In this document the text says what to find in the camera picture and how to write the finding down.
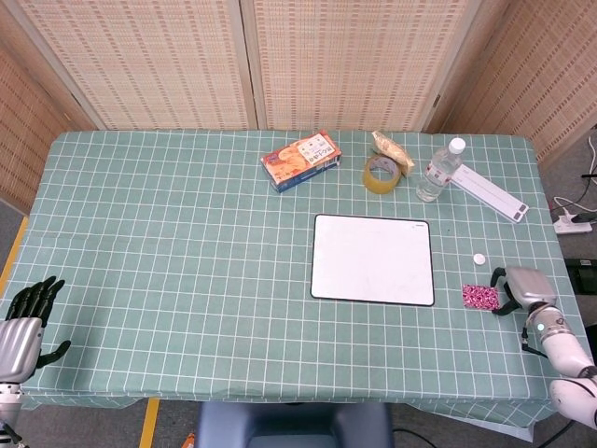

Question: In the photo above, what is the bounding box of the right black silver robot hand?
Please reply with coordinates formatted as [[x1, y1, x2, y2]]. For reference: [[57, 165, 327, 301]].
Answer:
[[489, 265, 559, 318]]

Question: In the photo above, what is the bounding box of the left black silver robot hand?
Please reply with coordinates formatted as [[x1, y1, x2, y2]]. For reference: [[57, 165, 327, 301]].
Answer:
[[0, 275, 73, 385]]

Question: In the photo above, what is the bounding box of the pink patterned square packet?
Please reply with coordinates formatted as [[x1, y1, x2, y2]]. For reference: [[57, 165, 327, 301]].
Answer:
[[461, 284, 502, 311]]

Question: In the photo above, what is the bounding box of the white board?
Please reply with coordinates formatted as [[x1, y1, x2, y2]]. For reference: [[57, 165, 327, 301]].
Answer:
[[310, 213, 436, 308]]

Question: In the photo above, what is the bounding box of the black box on floor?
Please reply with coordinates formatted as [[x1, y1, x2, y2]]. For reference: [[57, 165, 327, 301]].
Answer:
[[564, 257, 597, 296]]

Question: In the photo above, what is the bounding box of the white power strip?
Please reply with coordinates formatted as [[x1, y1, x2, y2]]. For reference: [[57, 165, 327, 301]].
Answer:
[[553, 212, 594, 235]]

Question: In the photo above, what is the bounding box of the long white flat box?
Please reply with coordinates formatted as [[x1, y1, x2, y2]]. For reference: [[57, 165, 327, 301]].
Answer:
[[448, 162, 531, 225]]

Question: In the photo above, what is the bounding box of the clear plastic water bottle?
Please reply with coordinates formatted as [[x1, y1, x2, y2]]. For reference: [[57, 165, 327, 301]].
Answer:
[[415, 137, 467, 203]]

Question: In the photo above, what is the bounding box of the yellow packing tape roll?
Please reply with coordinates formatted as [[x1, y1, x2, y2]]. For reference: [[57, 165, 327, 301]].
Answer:
[[362, 155, 402, 194]]

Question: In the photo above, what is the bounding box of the green checked tablecloth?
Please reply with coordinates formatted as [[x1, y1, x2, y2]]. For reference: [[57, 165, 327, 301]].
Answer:
[[0, 129, 590, 429]]

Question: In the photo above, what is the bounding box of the clear bag of snacks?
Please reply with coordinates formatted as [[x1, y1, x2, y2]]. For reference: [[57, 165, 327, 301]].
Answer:
[[370, 130, 416, 178]]

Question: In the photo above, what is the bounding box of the orange blue snack box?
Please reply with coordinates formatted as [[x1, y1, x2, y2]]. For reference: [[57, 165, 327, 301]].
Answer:
[[259, 129, 343, 194]]

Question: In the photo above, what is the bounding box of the bamboo folding screen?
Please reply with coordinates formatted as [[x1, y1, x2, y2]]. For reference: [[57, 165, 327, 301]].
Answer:
[[0, 0, 597, 214]]

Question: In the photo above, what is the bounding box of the white power cable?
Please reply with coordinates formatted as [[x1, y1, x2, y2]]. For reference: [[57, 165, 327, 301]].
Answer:
[[553, 179, 597, 217]]

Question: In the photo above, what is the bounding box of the black floor cable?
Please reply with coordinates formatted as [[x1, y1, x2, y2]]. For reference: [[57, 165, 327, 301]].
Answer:
[[390, 427, 472, 448]]

